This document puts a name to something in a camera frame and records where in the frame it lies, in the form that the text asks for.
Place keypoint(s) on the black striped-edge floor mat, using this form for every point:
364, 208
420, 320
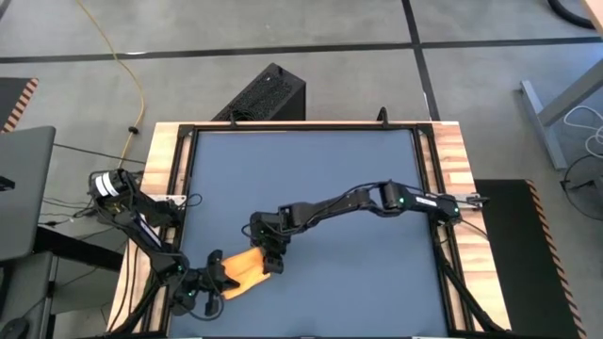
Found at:
11, 101
523, 263

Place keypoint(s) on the black computer tower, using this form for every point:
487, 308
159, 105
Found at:
264, 96

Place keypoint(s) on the black computer mouse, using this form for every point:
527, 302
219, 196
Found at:
11, 329

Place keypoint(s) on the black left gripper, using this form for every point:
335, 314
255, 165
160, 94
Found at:
193, 287

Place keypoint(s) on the light wooden desk corner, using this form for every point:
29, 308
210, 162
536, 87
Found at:
594, 11

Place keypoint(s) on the grey metal table leg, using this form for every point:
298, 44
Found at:
542, 127

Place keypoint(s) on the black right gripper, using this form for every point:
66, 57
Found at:
271, 230

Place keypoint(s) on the orange microfibre towel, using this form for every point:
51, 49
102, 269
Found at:
245, 273

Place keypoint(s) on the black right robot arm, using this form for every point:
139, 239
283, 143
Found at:
353, 200

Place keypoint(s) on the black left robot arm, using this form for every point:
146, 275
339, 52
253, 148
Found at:
141, 221

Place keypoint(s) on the black frame clamp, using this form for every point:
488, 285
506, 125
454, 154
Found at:
382, 117

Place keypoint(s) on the grey flat panel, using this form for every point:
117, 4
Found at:
23, 188

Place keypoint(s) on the black table frame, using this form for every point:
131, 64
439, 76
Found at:
306, 126

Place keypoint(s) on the blue-grey table mat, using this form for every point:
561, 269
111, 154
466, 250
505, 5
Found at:
320, 165

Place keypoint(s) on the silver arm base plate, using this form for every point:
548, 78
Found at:
178, 199
473, 200

